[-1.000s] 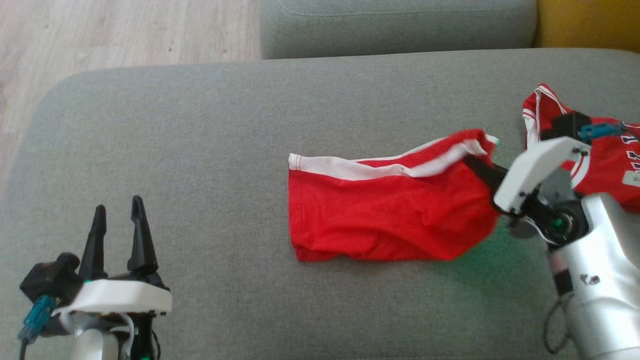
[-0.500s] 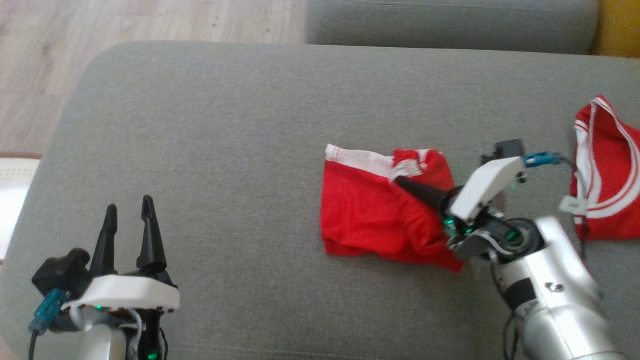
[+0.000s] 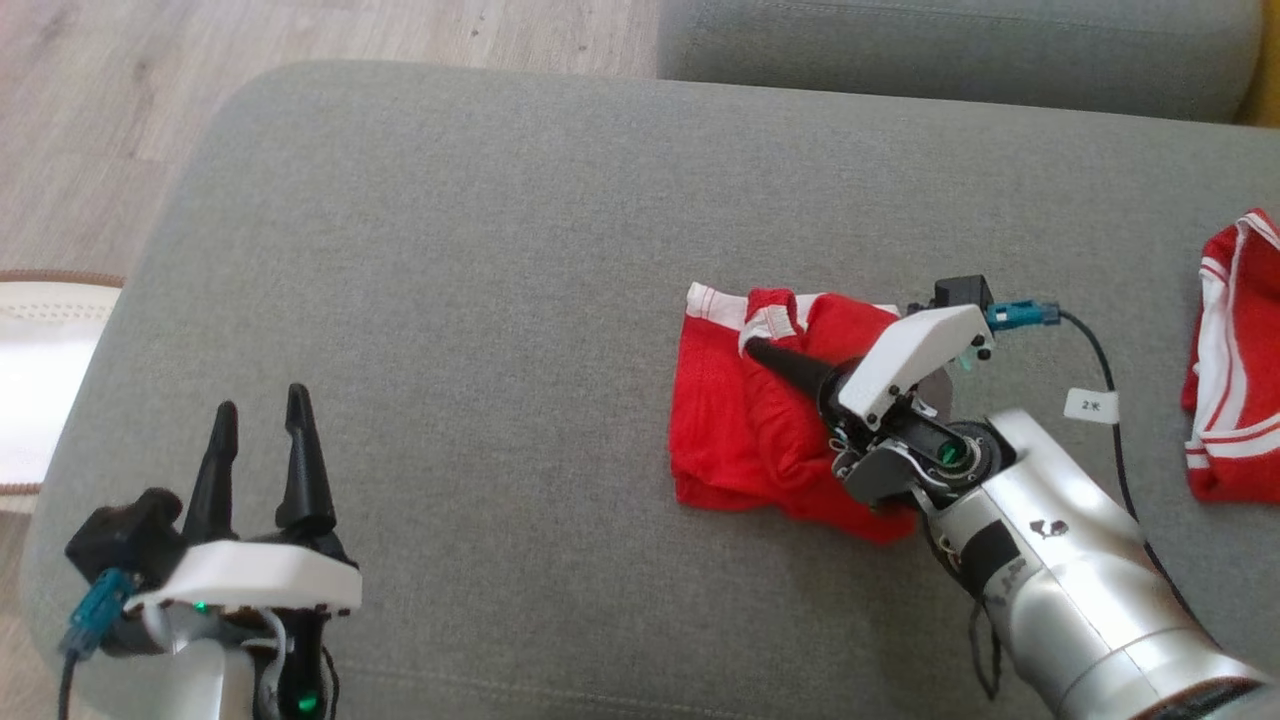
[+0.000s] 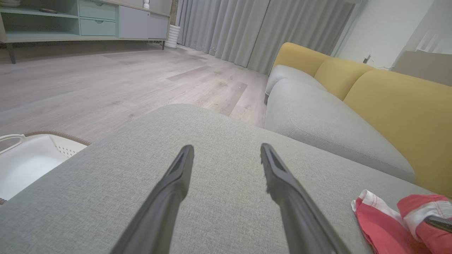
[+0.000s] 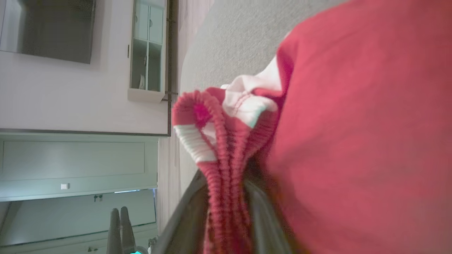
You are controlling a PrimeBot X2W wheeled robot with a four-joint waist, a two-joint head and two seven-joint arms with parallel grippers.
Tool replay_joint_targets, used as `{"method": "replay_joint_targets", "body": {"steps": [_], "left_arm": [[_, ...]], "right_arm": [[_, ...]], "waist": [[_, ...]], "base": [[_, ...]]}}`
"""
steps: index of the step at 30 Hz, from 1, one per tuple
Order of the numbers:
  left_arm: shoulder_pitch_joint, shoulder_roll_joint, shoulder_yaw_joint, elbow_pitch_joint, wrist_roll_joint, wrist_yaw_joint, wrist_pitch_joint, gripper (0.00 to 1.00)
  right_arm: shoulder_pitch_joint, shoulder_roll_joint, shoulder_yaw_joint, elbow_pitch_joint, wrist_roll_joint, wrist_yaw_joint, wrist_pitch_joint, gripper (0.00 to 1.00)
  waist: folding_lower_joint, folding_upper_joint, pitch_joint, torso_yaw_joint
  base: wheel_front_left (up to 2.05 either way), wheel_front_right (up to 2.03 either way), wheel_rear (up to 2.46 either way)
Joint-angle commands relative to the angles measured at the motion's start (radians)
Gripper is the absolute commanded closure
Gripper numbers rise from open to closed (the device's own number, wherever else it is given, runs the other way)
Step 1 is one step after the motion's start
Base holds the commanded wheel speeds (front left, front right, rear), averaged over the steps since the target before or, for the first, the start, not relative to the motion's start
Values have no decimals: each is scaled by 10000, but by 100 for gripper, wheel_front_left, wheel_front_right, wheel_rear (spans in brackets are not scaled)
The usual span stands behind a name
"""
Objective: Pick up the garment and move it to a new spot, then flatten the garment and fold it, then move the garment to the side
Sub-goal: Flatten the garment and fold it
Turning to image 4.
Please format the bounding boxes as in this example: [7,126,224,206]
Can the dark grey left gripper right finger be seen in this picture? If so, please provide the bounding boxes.
[260,143,352,254]

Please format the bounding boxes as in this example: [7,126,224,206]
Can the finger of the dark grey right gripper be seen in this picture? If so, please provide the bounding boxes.
[423,216,452,234]

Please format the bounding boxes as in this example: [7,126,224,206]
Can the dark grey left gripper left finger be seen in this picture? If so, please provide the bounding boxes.
[109,144,195,254]

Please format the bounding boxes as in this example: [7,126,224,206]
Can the red mesh shorts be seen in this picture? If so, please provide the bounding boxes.
[397,194,452,254]

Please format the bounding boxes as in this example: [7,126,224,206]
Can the red jersey with white trim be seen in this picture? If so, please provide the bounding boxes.
[351,189,424,254]

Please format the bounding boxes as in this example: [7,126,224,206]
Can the grey sofa back cushion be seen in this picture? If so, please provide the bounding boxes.
[264,78,416,184]

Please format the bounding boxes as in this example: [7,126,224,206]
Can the grey fabric sofa chaise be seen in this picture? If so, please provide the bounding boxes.
[0,103,435,254]

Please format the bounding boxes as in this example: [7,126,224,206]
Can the wide yellow sofa back cushion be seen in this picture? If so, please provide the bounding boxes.
[343,69,452,199]

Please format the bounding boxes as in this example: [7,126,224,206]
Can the white laundry basket brown rim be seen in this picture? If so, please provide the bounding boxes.
[0,131,92,206]

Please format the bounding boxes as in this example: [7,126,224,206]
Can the short grey sofa seat cushion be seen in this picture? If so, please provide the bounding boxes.
[264,64,327,106]

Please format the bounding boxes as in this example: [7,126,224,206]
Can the beige panel behind sofa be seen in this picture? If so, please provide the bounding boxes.
[392,50,452,87]

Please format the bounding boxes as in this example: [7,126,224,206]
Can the white ribbed vase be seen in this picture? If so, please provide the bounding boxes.
[165,24,181,49]

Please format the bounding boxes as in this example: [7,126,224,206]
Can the teal and grey sideboard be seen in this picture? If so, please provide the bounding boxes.
[0,0,171,65]

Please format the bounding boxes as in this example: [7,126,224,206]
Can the grey pleated curtain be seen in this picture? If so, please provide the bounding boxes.
[176,0,357,75]

